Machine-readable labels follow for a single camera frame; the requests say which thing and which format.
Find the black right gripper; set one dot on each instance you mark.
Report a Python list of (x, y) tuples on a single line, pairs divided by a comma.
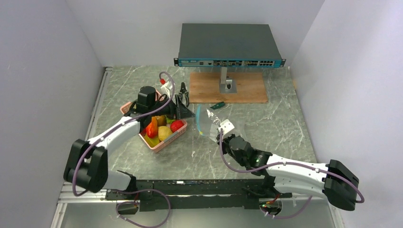
[(225, 139)]

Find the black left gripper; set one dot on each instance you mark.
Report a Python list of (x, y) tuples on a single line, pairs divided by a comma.
[(178, 111)]

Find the clear zip top bag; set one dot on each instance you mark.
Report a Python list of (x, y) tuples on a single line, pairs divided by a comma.
[(208, 121)]

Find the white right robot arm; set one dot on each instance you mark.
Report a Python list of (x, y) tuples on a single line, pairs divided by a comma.
[(332, 181)]

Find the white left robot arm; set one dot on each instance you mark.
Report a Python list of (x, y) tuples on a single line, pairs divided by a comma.
[(87, 164)]

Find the brown potato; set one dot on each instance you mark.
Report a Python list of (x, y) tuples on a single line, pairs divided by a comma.
[(161, 120)]

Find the wooden board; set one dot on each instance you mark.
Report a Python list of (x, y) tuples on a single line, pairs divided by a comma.
[(246, 88)]

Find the pink plastic basket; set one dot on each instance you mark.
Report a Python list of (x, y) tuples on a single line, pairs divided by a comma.
[(161, 145)]

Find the black handled pliers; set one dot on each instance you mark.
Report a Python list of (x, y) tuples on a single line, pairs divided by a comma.
[(183, 95)]

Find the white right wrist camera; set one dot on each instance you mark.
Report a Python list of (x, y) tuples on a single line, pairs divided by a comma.
[(226, 127)]

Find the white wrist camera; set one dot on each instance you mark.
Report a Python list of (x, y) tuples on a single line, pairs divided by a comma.
[(226, 127), (167, 87)]

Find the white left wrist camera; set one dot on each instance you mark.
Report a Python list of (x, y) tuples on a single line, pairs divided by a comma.
[(167, 87)]

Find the green handled screwdriver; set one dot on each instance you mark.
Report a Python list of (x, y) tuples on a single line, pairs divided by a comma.
[(217, 105)]

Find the metal stand post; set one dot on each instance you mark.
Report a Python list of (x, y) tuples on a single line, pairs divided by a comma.
[(227, 85)]

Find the grey network switch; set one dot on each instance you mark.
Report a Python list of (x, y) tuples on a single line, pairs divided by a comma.
[(228, 45)]

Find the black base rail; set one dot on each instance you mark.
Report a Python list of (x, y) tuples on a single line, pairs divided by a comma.
[(200, 194)]

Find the aluminium frame rail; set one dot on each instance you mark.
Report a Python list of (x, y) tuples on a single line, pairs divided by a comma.
[(66, 196)]

